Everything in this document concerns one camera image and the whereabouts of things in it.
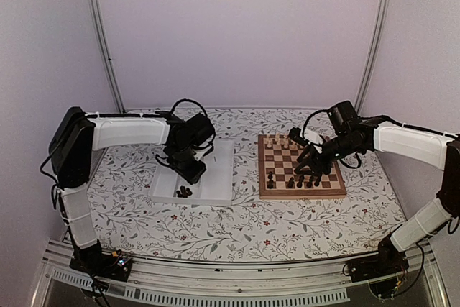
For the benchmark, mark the aluminium front rail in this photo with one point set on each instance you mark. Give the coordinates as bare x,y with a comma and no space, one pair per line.
158,281

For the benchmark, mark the floral table cloth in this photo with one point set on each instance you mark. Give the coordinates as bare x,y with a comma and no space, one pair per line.
250,229

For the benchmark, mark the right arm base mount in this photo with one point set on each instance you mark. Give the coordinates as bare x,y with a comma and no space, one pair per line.
377,267

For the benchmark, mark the white plastic tray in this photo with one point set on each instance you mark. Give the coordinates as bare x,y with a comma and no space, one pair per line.
214,187

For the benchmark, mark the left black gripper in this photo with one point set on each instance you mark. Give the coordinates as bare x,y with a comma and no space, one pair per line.
192,176

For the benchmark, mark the dark chess pieces in tray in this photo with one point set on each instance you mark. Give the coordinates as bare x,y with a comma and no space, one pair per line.
184,192

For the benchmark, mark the dark chess piece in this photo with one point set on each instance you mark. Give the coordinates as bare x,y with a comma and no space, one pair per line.
270,182
299,183
317,181
291,183

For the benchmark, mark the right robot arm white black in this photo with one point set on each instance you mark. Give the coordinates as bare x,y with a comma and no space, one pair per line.
422,164

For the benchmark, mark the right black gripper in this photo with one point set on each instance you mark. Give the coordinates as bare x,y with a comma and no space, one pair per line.
319,164

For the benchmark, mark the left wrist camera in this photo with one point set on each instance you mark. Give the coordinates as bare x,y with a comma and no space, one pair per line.
200,154

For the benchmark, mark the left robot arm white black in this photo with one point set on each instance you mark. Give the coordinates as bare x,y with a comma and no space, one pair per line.
80,134

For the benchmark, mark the dark chess rook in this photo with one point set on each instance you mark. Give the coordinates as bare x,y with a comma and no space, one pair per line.
309,184

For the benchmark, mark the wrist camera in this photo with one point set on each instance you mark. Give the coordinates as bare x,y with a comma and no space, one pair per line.
305,137
200,154

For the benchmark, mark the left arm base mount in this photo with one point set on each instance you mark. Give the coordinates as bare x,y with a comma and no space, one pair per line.
116,265

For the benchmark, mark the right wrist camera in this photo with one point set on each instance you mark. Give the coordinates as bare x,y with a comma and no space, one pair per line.
305,137

